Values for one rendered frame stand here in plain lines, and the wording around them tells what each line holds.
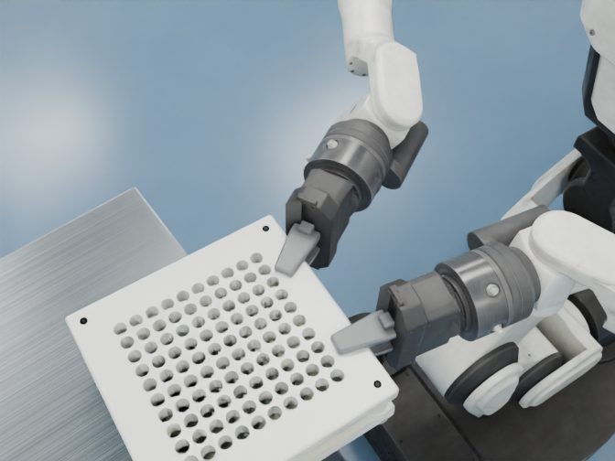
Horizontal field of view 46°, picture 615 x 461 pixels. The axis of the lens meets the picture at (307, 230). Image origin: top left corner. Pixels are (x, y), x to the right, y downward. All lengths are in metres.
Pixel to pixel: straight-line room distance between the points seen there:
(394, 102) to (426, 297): 0.26
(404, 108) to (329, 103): 1.44
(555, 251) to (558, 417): 0.92
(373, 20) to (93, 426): 0.59
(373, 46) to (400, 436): 0.89
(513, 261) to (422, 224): 1.28
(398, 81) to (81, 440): 0.54
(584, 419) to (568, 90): 1.18
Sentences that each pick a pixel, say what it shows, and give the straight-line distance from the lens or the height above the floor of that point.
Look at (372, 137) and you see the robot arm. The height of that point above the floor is 1.02.
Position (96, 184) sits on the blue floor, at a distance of 2.17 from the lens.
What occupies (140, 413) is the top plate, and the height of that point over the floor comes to 0.99.
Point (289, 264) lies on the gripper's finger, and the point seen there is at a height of 1.00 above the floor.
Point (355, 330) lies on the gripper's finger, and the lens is 0.72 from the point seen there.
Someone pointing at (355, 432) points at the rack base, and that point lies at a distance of 0.74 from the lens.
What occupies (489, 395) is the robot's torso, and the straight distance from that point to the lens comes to 1.17.
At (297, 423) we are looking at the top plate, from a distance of 0.69.
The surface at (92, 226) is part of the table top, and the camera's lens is 0.98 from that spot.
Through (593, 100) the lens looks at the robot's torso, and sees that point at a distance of 0.97.
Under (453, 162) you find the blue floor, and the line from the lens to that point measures 2.18.
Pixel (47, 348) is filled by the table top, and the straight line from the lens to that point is 0.90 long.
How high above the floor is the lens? 1.65
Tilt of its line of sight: 56 degrees down
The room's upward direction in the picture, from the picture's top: straight up
